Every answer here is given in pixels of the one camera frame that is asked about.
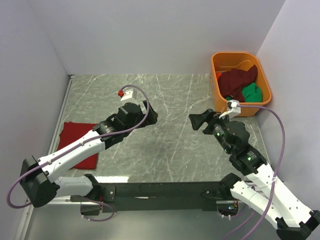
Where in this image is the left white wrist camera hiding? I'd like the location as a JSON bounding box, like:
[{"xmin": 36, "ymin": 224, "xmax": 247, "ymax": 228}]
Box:
[{"xmin": 118, "ymin": 88, "xmax": 137, "ymax": 105}]

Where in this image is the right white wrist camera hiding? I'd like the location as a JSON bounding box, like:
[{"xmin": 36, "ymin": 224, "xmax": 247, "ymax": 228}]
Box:
[{"xmin": 219, "ymin": 99, "xmax": 241, "ymax": 119}]

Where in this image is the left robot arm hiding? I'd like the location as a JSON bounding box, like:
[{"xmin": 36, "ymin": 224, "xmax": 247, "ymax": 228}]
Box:
[{"xmin": 19, "ymin": 101, "xmax": 158, "ymax": 208}]

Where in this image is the dark maroon t shirt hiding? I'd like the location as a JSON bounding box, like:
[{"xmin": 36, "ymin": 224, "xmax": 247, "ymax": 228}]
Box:
[{"xmin": 217, "ymin": 65, "xmax": 258, "ymax": 103}]

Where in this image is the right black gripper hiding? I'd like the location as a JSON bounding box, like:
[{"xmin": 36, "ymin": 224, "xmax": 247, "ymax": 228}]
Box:
[{"xmin": 188, "ymin": 108, "xmax": 233, "ymax": 154}]

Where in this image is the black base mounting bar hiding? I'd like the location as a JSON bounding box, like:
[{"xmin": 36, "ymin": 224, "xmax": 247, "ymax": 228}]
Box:
[{"xmin": 69, "ymin": 181, "xmax": 241, "ymax": 216}]

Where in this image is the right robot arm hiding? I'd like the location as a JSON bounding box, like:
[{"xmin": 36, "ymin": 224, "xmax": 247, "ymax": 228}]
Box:
[{"xmin": 189, "ymin": 108, "xmax": 320, "ymax": 240}]

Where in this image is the folded red t shirt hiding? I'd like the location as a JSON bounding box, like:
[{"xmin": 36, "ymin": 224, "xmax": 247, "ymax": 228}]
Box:
[{"xmin": 57, "ymin": 122, "xmax": 98, "ymax": 170}]

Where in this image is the green t shirt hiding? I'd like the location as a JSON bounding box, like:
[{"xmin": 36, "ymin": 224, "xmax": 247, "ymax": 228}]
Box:
[{"xmin": 241, "ymin": 82, "xmax": 263, "ymax": 103}]

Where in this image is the orange plastic basket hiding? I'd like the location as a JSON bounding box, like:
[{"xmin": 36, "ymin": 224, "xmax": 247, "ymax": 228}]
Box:
[{"xmin": 210, "ymin": 52, "xmax": 272, "ymax": 117}]

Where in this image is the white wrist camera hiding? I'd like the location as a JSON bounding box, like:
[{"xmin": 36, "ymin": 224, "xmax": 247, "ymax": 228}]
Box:
[
  {"xmin": 118, "ymin": 88, "xmax": 137, "ymax": 105},
  {"xmin": 219, "ymin": 99, "xmax": 241, "ymax": 119}
]

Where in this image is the orange t shirt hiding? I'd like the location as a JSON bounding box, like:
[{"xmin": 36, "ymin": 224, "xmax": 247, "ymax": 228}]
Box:
[{"xmin": 215, "ymin": 72, "xmax": 222, "ymax": 80}]

